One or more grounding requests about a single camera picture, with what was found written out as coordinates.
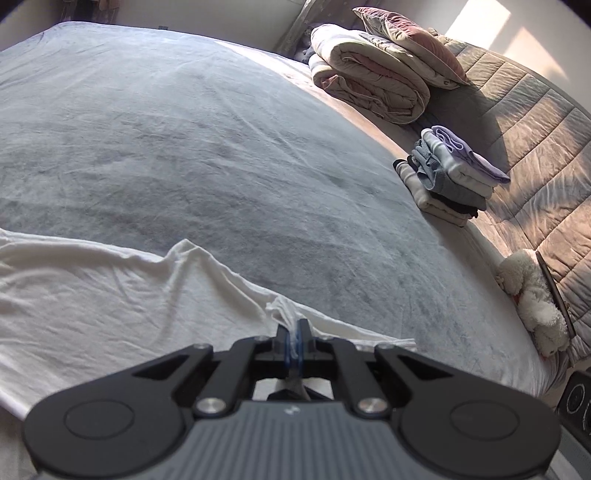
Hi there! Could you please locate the folded clothes stack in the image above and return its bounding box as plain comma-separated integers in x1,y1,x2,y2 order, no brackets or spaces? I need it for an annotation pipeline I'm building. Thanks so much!
393,125,511,227

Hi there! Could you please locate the grey plush bed blanket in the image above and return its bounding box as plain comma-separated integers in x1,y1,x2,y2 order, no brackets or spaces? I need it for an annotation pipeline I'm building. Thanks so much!
1,22,560,396

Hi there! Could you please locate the black device with dial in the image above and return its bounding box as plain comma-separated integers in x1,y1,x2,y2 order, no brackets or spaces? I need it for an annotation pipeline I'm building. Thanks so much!
556,370,591,437

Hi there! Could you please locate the grey quilted headboard cushion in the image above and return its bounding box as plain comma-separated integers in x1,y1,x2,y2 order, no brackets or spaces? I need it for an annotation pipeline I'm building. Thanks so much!
412,35,590,363

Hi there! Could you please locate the pink grey pillow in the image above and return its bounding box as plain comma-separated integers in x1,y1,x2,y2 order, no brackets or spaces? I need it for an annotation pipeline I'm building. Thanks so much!
353,6,469,85

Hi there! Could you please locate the white garment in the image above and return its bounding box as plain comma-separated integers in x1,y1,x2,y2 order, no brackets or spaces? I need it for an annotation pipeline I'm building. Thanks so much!
0,226,419,422

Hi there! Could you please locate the folded beige pink quilt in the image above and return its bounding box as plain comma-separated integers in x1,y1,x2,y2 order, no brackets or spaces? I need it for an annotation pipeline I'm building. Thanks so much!
308,24,431,125

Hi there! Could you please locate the white plush toy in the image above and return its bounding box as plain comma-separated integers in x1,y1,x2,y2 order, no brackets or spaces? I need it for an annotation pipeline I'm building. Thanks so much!
496,249,570,358

